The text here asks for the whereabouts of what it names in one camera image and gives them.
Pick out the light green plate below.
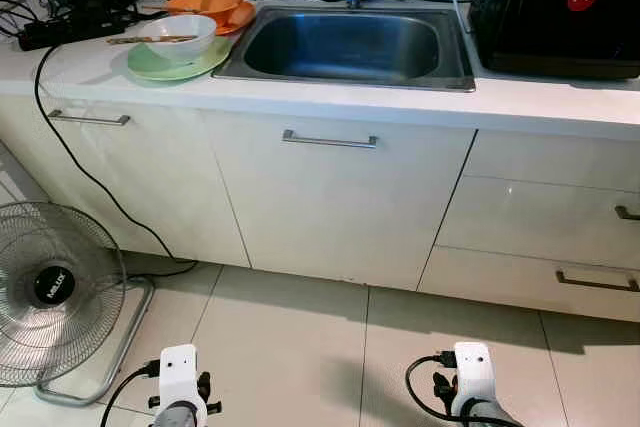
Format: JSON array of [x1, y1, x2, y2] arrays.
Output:
[[126, 35, 234, 84]]

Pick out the white bowl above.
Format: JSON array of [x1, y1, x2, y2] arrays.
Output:
[[140, 14, 219, 67]]

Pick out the white kitchen cabinet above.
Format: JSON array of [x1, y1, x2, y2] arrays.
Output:
[[0, 97, 640, 324]]

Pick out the metal cage floor fan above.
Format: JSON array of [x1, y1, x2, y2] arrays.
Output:
[[0, 200, 157, 407]]

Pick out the stainless steel sink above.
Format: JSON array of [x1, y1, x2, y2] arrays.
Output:
[[213, 4, 477, 94]]

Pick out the orange plate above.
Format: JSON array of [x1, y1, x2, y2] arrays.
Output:
[[205, 2, 258, 37]]

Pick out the black power strip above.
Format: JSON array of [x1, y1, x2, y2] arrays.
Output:
[[18, 12, 137, 52]]

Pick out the black water dispenser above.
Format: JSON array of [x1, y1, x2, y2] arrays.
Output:
[[468, 0, 640, 81]]

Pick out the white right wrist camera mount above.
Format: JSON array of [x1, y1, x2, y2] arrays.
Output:
[[451, 340, 494, 419]]

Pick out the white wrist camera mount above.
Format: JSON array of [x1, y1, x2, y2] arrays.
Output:
[[451, 340, 494, 419], [157, 343, 207, 414]]

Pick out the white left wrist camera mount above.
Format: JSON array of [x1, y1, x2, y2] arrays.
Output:
[[157, 343, 207, 414]]

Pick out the black power strip cord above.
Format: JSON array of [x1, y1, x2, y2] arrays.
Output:
[[33, 42, 201, 279]]

